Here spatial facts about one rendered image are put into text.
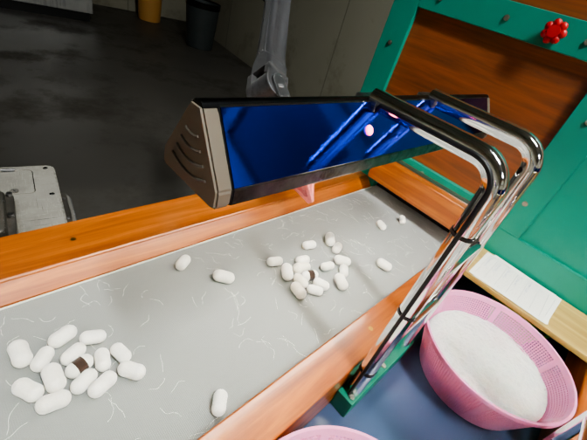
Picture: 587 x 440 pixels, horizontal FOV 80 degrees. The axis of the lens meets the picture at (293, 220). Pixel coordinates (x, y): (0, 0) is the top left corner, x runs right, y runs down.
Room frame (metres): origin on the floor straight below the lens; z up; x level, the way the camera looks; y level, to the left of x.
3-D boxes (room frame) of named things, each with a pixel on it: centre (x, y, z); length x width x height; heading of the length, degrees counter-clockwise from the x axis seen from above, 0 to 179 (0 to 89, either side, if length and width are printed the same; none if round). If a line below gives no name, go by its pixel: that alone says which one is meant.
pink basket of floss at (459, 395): (0.46, -0.42, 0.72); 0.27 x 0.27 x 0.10
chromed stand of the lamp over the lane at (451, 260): (0.44, -0.15, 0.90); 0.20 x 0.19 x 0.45; 144
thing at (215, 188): (0.49, -0.09, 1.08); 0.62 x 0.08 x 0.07; 144
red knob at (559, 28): (0.85, -0.37, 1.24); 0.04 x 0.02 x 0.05; 54
